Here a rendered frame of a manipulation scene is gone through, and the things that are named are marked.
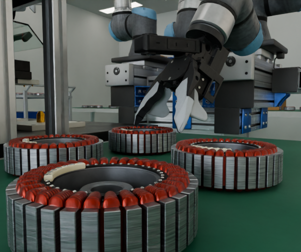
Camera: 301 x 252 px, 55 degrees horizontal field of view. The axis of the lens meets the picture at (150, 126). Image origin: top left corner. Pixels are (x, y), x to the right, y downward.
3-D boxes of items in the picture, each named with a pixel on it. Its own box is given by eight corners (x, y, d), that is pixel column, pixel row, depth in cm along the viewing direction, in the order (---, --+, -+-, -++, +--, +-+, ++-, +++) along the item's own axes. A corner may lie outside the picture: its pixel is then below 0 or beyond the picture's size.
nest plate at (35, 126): (47, 123, 81) (47, 119, 81) (85, 126, 73) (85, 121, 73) (-6, 127, 69) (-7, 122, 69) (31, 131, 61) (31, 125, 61)
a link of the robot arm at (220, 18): (216, -3, 49) (187, 10, 56) (205, 19, 49) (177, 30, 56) (243, 25, 53) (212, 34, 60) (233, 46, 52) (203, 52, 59)
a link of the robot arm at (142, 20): (144, 33, 129) (144, 1, 128) (124, 38, 138) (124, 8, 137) (162, 37, 138) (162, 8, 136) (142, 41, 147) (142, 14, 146)
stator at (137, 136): (154, 143, 56) (154, 124, 56) (189, 152, 47) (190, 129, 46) (98, 148, 51) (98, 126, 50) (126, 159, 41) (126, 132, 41)
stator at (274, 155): (202, 162, 39) (203, 134, 38) (294, 176, 31) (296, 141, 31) (149, 180, 30) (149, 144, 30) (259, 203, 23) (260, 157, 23)
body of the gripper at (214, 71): (212, 107, 51) (238, 49, 53) (177, 80, 47) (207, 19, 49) (185, 106, 57) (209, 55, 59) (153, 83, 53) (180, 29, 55)
